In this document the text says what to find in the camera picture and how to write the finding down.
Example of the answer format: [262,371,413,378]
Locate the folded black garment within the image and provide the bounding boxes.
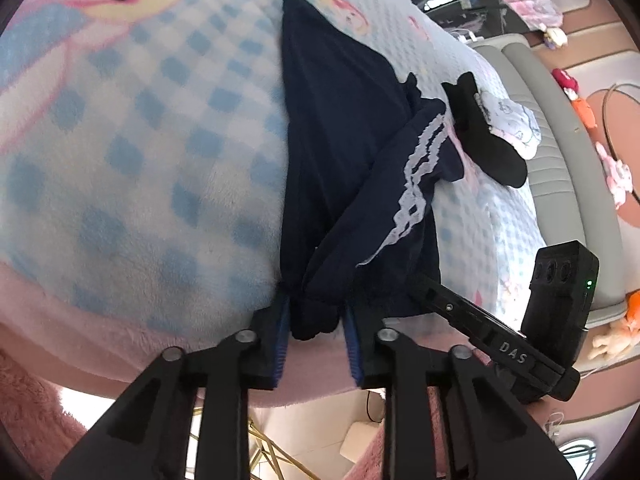
[442,72,527,188]

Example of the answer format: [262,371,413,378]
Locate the blue checkered cartoon blanket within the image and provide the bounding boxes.
[1,0,506,358]

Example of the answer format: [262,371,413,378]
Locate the grey padded headboard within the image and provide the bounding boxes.
[472,35,626,328]

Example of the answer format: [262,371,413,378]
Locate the folded white printed garment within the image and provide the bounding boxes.
[476,90,542,160]

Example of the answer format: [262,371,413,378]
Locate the orange plush toy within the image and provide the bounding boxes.
[572,98,598,129]

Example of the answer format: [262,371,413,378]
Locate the red plush toy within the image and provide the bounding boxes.
[551,68,579,101]

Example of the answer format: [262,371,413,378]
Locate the navy striped track pants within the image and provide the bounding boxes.
[280,0,464,340]

